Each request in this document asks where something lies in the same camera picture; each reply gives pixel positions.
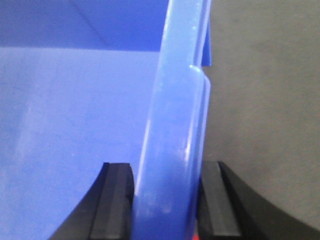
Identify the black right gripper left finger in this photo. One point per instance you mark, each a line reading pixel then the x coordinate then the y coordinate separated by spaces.
pixel 105 212

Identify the blue plastic bin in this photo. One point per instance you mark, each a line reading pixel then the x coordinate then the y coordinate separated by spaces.
pixel 88 82

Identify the red label card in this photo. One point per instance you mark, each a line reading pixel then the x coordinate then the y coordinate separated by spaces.
pixel 195 237

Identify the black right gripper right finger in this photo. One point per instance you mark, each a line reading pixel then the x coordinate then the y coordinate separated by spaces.
pixel 228 209

